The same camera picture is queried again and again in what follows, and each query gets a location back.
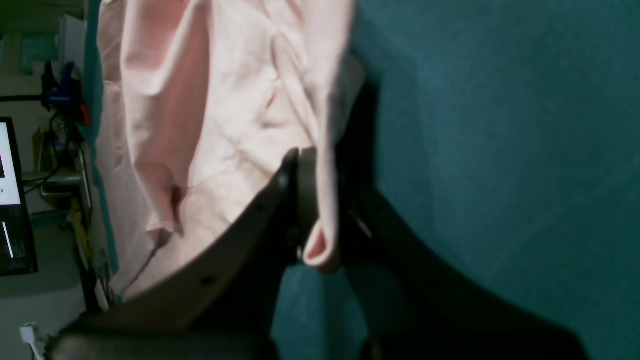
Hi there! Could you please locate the computer monitor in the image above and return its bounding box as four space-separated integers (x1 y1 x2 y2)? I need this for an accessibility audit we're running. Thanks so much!
0 117 38 277

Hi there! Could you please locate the pink T-shirt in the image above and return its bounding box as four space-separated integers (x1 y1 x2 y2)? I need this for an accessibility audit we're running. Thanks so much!
95 0 365 299

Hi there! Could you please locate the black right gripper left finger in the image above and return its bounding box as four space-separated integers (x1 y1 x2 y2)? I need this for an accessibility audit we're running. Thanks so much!
47 149 300 360

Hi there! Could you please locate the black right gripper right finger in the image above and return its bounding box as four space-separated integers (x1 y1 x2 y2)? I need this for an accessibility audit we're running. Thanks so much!
299 147 588 360

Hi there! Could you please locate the teal table cloth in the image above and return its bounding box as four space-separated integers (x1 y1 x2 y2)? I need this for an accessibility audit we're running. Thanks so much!
272 0 640 360

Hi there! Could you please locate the orange blue clamp bottom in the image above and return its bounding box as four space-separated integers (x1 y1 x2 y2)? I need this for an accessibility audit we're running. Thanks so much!
41 61 91 126

